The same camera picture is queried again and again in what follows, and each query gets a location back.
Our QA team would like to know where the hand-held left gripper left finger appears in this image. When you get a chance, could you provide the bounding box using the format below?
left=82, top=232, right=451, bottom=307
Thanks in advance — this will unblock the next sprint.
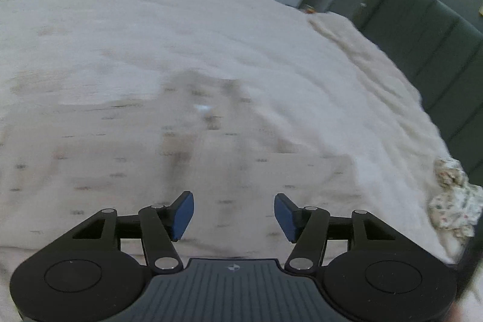
left=56, top=191, right=195, bottom=274

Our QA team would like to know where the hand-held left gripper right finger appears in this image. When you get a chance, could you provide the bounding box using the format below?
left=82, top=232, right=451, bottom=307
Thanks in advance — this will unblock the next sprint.
left=274, top=193, right=406, bottom=274

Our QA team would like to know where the floral patterned cloth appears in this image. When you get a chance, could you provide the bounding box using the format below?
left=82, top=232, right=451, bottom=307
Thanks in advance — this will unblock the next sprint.
left=428, top=157, right=483, bottom=240

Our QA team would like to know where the white fluffy blanket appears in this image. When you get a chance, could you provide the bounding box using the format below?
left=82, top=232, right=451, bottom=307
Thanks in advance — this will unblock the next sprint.
left=0, top=0, right=463, bottom=322

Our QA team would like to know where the dark green padded headboard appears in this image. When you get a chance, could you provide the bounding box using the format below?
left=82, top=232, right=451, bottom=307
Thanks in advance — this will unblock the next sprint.
left=353, top=0, right=483, bottom=187

